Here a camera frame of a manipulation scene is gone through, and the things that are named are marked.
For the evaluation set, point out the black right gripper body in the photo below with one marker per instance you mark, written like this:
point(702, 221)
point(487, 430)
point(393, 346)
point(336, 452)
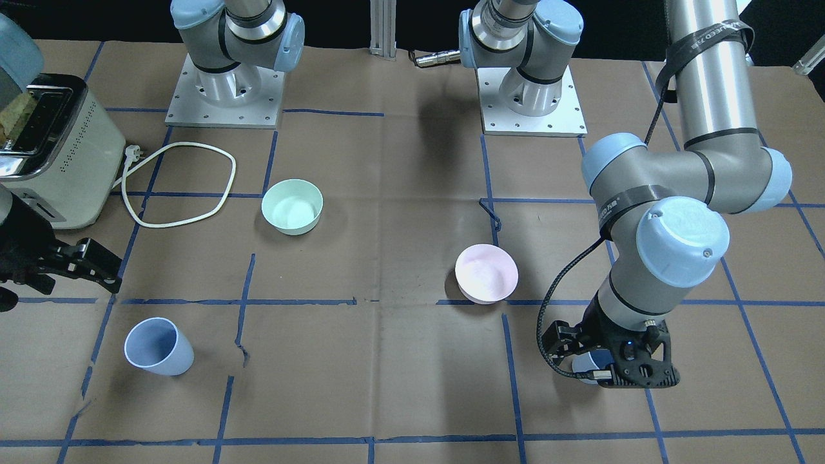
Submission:
point(19, 241)

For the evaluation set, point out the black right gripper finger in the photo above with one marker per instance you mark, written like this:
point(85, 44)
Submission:
point(87, 260)

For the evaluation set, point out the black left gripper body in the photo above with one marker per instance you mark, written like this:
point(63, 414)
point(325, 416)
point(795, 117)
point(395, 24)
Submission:
point(596, 328)

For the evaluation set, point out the blue cup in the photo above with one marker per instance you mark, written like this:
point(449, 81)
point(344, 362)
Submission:
point(597, 359)
point(158, 346)

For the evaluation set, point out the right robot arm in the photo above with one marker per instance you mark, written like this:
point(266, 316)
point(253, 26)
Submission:
point(219, 35)

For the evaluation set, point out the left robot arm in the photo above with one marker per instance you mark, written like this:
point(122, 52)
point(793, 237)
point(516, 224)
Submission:
point(665, 211)

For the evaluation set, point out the cream toaster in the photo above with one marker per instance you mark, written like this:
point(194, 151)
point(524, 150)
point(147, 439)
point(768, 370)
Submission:
point(66, 160)

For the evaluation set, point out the toast slice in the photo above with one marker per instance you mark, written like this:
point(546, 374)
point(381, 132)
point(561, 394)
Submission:
point(16, 115)

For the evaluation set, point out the pink bowl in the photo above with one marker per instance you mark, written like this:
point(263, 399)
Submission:
point(486, 274)

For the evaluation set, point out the green bowl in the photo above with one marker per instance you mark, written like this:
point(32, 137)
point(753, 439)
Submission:
point(292, 206)

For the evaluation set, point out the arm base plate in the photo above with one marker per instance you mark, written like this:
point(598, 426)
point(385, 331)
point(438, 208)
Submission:
point(511, 105)
point(245, 97)

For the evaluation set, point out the aluminium frame post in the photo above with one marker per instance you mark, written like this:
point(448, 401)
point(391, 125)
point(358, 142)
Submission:
point(382, 22)

